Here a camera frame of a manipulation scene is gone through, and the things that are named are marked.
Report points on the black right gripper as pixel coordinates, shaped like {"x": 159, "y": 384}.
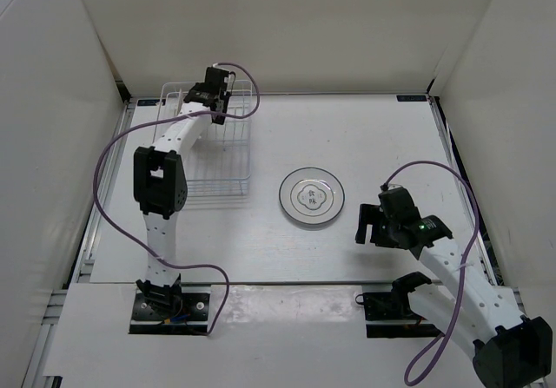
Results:
{"x": 368, "y": 214}

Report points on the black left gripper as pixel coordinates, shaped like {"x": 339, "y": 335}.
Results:
{"x": 227, "y": 99}

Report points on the white plate with dark rim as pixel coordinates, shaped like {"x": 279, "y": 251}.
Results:
{"x": 311, "y": 197}

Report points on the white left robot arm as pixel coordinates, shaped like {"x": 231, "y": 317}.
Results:
{"x": 160, "y": 185}

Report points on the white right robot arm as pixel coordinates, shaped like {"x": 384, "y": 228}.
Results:
{"x": 507, "y": 348}

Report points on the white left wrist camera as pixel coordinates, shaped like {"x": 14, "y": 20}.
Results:
{"x": 225, "y": 79}

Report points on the white wire dish rack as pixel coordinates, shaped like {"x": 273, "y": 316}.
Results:
{"x": 216, "y": 158}

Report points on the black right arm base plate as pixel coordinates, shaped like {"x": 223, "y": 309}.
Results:
{"x": 385, "y": 320}

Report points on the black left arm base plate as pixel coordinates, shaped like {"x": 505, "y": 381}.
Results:
{"x": 188, "y": 316}

